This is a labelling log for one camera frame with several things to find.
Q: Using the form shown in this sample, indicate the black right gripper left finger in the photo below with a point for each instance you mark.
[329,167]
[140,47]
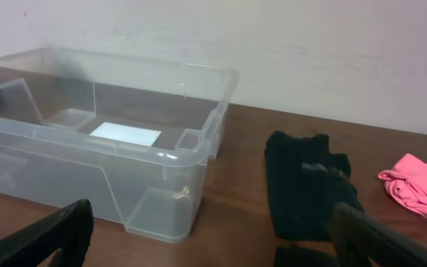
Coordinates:
[64,236]

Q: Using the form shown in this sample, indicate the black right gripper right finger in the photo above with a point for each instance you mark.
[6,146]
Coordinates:
[361,240]

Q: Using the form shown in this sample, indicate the black shirt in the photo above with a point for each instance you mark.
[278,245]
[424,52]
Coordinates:
[305,181]

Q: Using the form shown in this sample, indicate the clear plastic storage container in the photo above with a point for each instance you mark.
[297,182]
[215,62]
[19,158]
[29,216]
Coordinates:
[51,99]

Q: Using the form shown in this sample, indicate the white label in container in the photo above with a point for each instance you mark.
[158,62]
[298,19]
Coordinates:
[124,133]

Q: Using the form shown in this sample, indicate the pink crumpled garment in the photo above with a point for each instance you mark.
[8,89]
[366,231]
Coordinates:
[406,183]

